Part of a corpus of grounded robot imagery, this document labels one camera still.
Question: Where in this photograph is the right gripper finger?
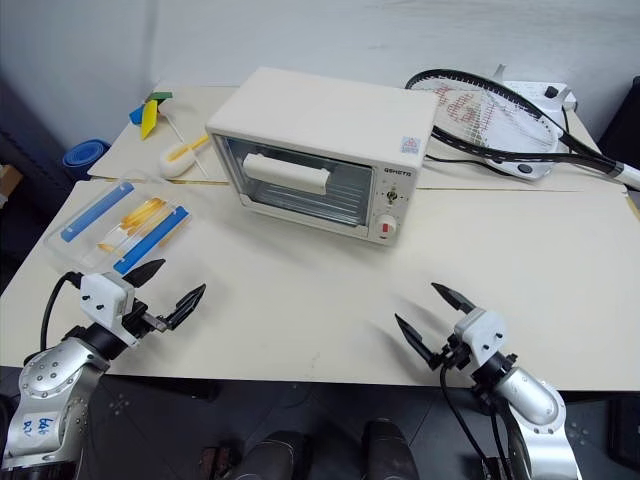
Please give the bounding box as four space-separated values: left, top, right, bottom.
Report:
394 313 436 371
431 282 477 316

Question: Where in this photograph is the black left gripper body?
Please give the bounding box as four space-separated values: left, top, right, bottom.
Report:
121 287 174 342

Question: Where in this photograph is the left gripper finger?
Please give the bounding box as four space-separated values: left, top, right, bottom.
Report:
165 282 208 332
122 258 167 289

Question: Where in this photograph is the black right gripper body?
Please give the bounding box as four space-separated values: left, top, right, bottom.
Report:
427 335 474 373

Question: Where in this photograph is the clear tray with blue handles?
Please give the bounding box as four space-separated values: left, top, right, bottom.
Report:
43 180 196 274

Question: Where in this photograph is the white toaster oven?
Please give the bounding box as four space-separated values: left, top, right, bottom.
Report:
205 66 442 252

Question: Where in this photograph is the blue box latch strip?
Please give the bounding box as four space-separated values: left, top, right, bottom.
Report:
60 183 136 245
113 206 193 274

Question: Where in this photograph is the white bun yellow stick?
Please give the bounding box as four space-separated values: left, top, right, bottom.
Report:
159 134 210 179

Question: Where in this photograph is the dark rounded shape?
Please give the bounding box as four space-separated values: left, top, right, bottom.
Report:
238 431 312 480
361 418 420 480

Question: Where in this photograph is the blue ribbed round container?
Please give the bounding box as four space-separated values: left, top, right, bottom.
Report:
61 140 112 182

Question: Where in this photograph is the white device round button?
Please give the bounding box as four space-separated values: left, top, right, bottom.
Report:
479 143 559 183

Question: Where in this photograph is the colourful pinwheel white stick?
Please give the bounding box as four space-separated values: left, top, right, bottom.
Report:
128 90 212 177

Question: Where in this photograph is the reddish brown object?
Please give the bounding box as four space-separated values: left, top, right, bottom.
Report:
201 445 237 480

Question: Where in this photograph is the dark blue furniture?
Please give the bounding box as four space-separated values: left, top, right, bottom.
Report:
0 77 72 301

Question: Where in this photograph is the black tennis racket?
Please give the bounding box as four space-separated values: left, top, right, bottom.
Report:
404 68 640 192

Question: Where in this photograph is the white power strip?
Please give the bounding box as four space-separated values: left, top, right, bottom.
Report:
491 63 579 113

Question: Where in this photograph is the black chair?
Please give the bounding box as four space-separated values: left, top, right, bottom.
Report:
597 74 640 169

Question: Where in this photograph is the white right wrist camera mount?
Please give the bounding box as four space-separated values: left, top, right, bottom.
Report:
453 307 508 369

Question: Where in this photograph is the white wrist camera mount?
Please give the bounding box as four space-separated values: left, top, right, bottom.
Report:
79 272 137 347
453 307 508 369

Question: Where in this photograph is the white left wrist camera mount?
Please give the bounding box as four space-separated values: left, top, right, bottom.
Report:
79 272 137 347

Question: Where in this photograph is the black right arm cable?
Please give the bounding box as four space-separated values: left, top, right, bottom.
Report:
438 367 504 480

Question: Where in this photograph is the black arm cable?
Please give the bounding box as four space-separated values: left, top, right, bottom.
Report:
438 367 504 480
39 271 84 352

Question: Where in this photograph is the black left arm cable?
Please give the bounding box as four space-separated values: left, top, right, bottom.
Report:
39 271 84 352

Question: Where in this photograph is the white oven door handle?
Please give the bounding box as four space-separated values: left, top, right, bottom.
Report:
241 152 333 198

